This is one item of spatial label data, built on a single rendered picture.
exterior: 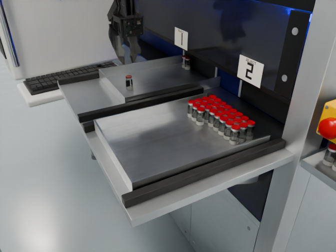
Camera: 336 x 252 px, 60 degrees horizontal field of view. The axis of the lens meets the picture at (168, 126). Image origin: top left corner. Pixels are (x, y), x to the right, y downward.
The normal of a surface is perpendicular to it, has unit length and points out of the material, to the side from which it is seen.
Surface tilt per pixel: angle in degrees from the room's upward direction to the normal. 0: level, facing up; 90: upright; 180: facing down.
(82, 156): 0
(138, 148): 0
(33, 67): 90
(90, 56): 90
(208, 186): 0
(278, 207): 90
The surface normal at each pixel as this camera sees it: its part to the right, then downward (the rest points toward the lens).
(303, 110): -0.88, 0.25
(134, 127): 0.00, -0.85
